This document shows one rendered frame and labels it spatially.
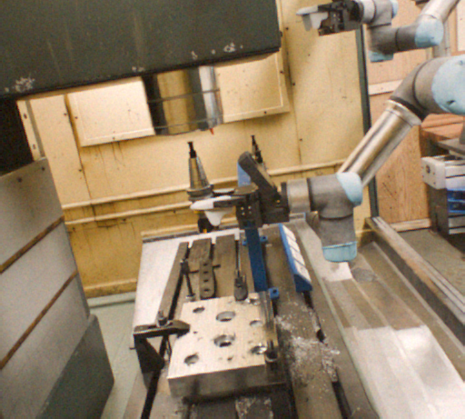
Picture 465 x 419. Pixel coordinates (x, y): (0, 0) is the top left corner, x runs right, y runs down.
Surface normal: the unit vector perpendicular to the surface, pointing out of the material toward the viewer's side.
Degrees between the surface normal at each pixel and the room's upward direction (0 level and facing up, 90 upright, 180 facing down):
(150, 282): 26
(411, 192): 90
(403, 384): 8
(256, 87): 90
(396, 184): 90
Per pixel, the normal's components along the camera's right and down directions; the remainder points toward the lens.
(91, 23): 0.00, 0.26
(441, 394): -0.17, -0.91
